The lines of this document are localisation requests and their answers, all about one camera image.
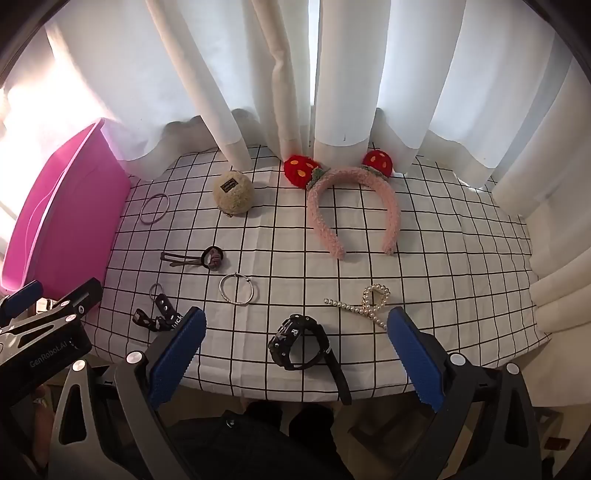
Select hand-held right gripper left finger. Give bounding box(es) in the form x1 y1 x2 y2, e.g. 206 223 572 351
41 305 208 480

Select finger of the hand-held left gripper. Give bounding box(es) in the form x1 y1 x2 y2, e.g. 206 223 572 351
0 281 45 324
47 277 104 320

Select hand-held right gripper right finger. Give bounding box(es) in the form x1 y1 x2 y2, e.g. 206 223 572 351
387 305 555 480

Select pink plastic storage box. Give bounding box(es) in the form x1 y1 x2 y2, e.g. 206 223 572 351
0 117 132 296

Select brown long hair clip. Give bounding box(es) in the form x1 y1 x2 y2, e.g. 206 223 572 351
160 250 206 268

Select pearl hair claw clip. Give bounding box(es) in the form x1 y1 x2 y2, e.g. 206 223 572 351
324 284 391 329

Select thin metal bangle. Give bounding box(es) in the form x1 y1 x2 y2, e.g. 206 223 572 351
139 193 171 226

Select black digital wristwatch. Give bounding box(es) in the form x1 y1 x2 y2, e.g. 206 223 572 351
269 313 352 406

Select person's dark pants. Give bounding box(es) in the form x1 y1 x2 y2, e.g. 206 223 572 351
171 401 352 480

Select black checkered white tablecloth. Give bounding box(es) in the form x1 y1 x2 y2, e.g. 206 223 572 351
90 145 552 398

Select pink strawberry plush headband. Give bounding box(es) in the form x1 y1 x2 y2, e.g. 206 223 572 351
283 150 402 260

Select white curtain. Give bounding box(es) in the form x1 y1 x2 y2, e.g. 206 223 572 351
46 0 591 344

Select black lanyard keychain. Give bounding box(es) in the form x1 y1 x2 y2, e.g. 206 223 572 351
133 282 188 333

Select silver clasp hoop bracelet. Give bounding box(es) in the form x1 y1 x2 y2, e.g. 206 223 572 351
219 273 256 306

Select black hair tie purple knot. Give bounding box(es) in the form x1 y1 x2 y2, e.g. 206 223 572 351
202 246 225 271

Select beige plush keychain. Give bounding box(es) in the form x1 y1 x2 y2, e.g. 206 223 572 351
213 170 254 217

